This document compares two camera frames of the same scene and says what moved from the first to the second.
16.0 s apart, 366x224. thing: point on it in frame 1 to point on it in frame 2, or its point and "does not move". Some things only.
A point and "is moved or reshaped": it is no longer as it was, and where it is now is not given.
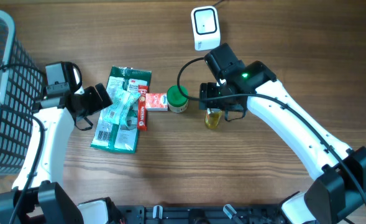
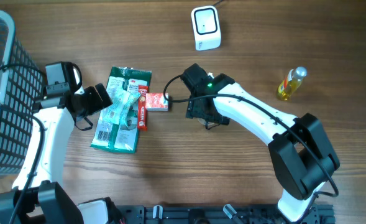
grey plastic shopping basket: x=13 y=83 does not move
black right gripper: x=237 y=104 to x=197 y=112
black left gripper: x=98 y=104 does not move
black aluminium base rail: x=267 y=214 does not move
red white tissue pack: x=156 y=102 does not move
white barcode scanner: x=205 y=27 does not move
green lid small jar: x=177 y=102 to x=203 y=122
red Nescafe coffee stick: x=142 y=107 does not move
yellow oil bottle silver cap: x=212 y=116 is moved or reshaped
